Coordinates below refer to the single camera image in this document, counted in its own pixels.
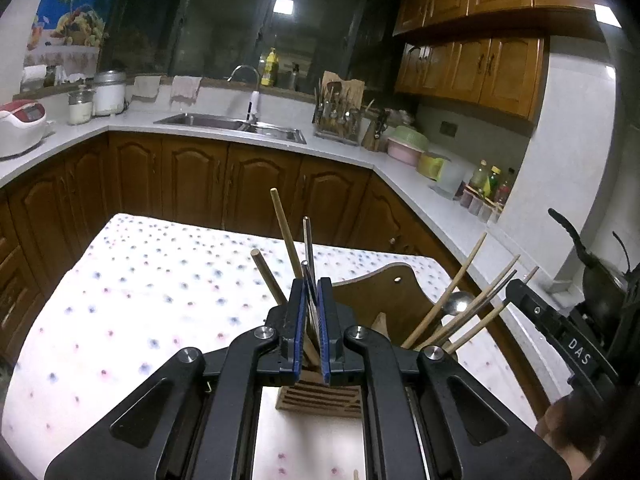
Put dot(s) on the yellow cap condiment bottle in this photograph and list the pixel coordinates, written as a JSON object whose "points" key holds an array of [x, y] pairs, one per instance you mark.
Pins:
{"points": [[494, 182]]}

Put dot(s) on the chrome faucet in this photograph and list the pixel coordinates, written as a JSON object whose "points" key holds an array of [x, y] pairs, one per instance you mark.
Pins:
{"points": [[254, 100]]}

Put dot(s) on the metal chopstick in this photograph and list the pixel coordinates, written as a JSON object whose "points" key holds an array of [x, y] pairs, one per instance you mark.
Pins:
{"points": [[305, 272], [309, 250], [495, 290]]}

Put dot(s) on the spice jar rack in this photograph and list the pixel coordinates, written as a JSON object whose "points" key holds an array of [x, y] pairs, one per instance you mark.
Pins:
{"points": [[480, 206]]}

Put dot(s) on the clear plastic pitcher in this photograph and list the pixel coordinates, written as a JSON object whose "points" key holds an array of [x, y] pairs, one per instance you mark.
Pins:
{"points": [[450, 180]]}

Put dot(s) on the red white rice cooker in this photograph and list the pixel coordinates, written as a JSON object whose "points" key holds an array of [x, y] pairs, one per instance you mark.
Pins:
{"points": [[20, 130]]}

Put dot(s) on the glass jar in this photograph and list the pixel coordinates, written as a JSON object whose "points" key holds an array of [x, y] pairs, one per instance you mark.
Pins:
{"points": [[80, 110]]}

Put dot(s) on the hanging dish cloth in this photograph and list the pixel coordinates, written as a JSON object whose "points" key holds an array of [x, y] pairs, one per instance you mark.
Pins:
{"points": [[185, 89], [146, 87]]}

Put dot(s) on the wall outlet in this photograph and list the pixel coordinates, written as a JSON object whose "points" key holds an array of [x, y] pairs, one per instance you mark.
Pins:
{"points": [[448, 129]]}

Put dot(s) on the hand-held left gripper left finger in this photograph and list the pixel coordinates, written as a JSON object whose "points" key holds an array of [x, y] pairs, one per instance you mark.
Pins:
{"points": [[300, 330]]}

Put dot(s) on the white cooker pot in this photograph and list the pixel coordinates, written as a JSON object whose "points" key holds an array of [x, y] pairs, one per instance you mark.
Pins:
{"points": [[110, 97]]}

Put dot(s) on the red condiment bottle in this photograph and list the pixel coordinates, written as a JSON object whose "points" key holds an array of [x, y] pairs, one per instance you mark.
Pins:
{"points": [[505, 190]]}

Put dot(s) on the floral white tablecloth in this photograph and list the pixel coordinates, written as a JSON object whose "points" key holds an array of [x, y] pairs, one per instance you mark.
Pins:
{"points": [[150, 310]]}

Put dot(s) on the wooden knife block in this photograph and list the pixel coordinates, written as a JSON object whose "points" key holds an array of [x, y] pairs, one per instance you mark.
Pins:
{"points": [[374, 132]]}

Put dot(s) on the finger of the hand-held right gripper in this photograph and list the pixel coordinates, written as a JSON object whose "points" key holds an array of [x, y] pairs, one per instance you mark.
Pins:
{"points": [[550, 325]]}

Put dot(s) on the metal spoon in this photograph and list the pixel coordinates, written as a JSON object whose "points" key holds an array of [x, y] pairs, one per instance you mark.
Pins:
{"points": [[459, 302]]}

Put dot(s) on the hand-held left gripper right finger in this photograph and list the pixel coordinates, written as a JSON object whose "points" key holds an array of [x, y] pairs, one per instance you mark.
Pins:
{"points": [[324, 330]]}

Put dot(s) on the dark kitchen window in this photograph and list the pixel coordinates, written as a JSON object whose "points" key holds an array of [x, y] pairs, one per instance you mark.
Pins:
{"points": [[225, 25]]}

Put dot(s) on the wooden base cabinets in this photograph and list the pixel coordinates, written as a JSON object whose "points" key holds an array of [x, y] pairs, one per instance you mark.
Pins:
{"points": [[200, 175]]}

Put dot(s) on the white countertop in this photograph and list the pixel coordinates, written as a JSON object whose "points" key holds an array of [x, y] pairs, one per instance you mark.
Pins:
{"points": [[340, 152]]}

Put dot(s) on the paper towel roll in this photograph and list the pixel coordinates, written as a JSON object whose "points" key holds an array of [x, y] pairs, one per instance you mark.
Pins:
{"points": [[34, 76]]}

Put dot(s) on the steel kitchen sink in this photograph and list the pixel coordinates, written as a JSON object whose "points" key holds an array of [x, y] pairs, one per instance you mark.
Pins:
{"points": [[200, 121]]}

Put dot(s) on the pink green lidded container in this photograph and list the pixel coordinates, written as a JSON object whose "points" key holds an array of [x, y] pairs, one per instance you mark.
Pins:
{"points": [[406, 147]]}

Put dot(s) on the countertop cutlery rack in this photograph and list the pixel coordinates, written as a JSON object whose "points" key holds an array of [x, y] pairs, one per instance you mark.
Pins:
{"points": [[337, 115]]}

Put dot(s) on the person's right hand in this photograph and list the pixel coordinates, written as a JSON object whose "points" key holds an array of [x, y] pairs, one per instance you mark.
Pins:
{"points": [[570, 430]]}

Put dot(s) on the wooden utensil holder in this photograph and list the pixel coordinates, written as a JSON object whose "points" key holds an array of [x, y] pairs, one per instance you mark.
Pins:
{"points": [[370, 300]]}

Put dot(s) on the yellow green container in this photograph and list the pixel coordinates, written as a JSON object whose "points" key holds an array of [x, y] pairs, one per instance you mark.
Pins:
{"points": [[432, 166]]}

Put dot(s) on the fruit wall poster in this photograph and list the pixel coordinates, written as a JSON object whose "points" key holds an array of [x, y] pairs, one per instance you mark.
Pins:
{"points": [[75, 20]]}

